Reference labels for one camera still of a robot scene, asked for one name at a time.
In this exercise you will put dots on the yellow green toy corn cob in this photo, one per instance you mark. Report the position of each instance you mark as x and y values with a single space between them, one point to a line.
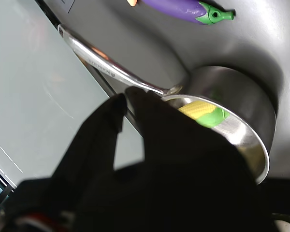
200 108

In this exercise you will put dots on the orange toy carrot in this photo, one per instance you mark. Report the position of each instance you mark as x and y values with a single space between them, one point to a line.
132 2

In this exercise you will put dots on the purple toy aubergine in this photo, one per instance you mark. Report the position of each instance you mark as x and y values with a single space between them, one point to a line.
174 8

